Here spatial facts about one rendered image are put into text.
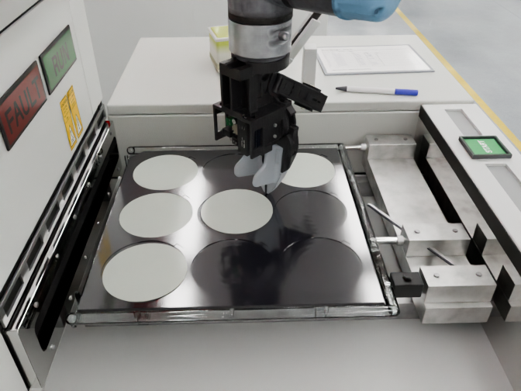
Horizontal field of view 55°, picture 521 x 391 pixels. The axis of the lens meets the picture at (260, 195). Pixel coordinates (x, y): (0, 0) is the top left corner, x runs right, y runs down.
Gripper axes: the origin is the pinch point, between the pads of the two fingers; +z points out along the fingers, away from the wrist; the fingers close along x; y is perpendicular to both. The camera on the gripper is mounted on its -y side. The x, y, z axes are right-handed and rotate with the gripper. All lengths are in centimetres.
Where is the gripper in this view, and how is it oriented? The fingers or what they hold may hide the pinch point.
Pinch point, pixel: (270, 182)
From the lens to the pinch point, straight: 73.0
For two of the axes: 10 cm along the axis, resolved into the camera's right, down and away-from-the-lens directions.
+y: -7.1, 4.1, -5.7
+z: 0.0, 8.1, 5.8
